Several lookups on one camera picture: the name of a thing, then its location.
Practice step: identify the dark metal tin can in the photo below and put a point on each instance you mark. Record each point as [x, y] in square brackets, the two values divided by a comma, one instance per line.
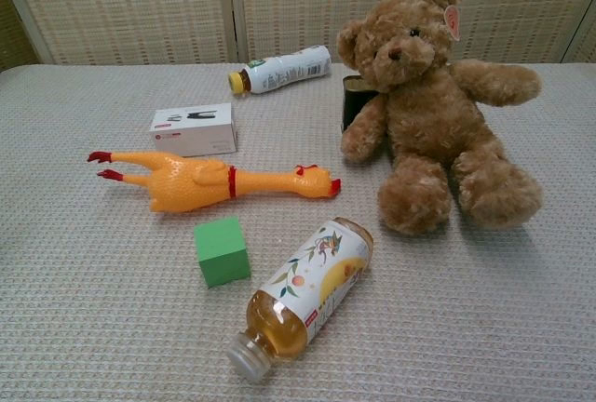
[352, 104]

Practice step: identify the white cardboard product box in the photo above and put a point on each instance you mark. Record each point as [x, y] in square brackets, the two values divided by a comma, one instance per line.
[195, 132]

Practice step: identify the amber tea bottle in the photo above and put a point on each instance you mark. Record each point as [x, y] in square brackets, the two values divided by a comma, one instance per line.
[307, 290]

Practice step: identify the yellow rubber chicken toy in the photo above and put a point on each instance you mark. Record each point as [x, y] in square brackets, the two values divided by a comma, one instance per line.
[186, 181]

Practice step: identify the green cube block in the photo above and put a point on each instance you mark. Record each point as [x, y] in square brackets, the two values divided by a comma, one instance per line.
[222, 253]

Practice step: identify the woven folding screen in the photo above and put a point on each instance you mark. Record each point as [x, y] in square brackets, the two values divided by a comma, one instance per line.
[139, 6]

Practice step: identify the white bottle yellow cap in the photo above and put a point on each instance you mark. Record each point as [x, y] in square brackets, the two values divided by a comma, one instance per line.
[284, 71]

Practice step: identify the beige woven table cloth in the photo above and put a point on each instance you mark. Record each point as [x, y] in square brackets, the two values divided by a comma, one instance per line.
[93, 304]

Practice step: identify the brown plush teddy bear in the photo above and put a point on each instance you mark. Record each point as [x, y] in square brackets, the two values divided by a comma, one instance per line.
[435, 113]

